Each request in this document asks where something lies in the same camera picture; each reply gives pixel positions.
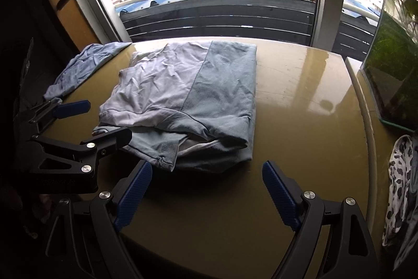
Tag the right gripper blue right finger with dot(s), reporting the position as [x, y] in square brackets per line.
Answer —
[300, 210]

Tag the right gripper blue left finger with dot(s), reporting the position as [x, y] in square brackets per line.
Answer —
[110, 212]

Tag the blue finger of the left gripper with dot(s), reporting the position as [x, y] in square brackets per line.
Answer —
[107, 142]
[65, 110]

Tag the glass fish tank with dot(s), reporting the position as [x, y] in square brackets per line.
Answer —
[390, 67]

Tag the blue-grey garment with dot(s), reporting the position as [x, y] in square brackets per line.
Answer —
[82, 66]

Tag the black white spotted cloth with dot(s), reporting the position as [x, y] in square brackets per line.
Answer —
[402, 198]

